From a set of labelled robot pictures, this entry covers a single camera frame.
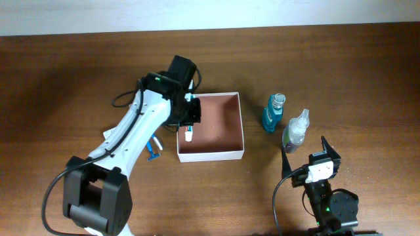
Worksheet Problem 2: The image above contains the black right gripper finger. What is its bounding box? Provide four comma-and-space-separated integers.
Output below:
321, 136, 339, 159
281, 147, 292, 179

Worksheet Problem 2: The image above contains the green toothpaste tube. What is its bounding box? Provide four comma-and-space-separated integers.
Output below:
184, 93, 195, 142

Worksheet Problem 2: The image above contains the blue disposable razor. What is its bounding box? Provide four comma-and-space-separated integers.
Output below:
146, 142, 160, 161

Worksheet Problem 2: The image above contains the white green packet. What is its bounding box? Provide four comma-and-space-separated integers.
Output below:
102, 127, 116, 140

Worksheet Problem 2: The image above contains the blue white toothbrush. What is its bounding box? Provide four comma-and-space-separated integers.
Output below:
152, 134, 163, 151

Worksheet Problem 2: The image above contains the pink open cardboard box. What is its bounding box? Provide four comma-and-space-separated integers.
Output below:
177, 92, 245, 163

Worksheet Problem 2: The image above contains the clear purple spray bottle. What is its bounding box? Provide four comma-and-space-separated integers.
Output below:
282, 109, 310, 153

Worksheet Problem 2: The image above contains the teal mouthwash bottle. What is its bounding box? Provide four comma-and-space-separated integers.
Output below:
262, 93, 286, 133

